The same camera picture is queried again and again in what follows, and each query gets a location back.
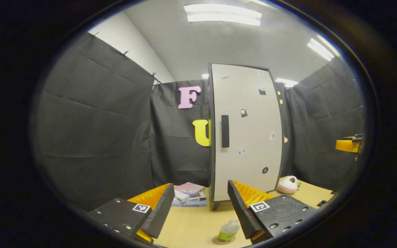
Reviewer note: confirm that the pink book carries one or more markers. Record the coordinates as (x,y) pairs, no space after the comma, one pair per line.
(189,188)

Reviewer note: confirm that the dark spine book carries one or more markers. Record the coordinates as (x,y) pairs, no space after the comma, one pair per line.
(198,198)

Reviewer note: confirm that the pale blue book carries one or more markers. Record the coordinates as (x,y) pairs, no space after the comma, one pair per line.
(190,204)

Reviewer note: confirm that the black backdrop cloth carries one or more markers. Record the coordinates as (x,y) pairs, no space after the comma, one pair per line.
(98,120)

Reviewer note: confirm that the clear bottle with green label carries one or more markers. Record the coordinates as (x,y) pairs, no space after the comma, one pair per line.
(227,232)

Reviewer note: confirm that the white book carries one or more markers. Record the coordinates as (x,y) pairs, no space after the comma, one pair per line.
(180,196)

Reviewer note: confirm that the round wooden coaster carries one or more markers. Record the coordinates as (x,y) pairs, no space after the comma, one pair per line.
(215,240)

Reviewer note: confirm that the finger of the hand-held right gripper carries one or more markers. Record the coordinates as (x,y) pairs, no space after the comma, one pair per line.
(346,145)

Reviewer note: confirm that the large ceiling light panel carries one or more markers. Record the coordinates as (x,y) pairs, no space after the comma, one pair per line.
(223,14)

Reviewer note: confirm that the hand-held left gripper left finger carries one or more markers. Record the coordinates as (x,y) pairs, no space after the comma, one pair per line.
(162,213)

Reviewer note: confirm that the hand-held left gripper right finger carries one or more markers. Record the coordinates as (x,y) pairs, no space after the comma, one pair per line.
(241,213)

